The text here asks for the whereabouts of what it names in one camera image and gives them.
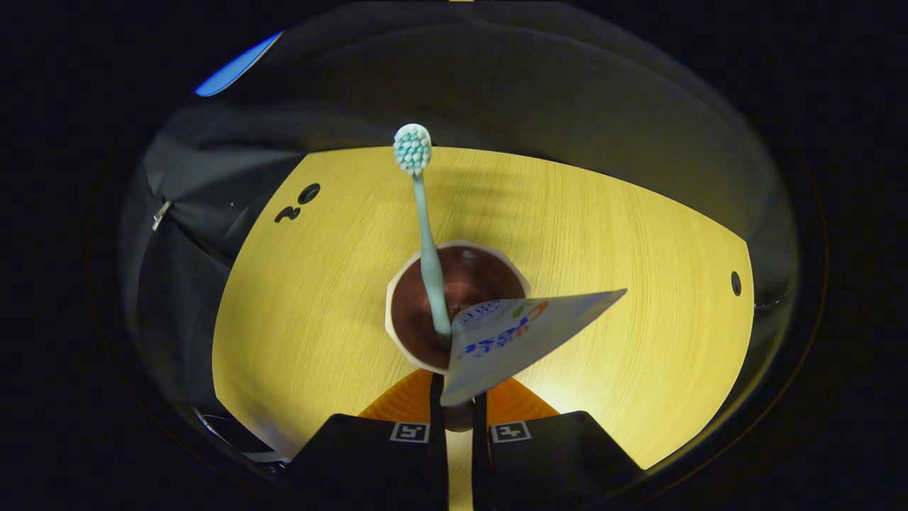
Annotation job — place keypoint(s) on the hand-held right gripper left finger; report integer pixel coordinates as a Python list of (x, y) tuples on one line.
[(438, 454)]

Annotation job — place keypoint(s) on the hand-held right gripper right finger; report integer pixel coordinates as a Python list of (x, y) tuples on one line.
[(481, 454)]

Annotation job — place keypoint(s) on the white toothpaste tube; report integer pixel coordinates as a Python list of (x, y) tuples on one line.
[(511, 341)]

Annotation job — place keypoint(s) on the light blue toothbrush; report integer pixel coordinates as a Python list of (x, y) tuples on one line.
[(429, 255)]

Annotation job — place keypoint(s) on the small white clip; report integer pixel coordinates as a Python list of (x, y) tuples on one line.
[(161, 215)]

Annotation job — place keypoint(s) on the black backdrop cloth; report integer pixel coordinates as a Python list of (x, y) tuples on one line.
[(496, 85)]

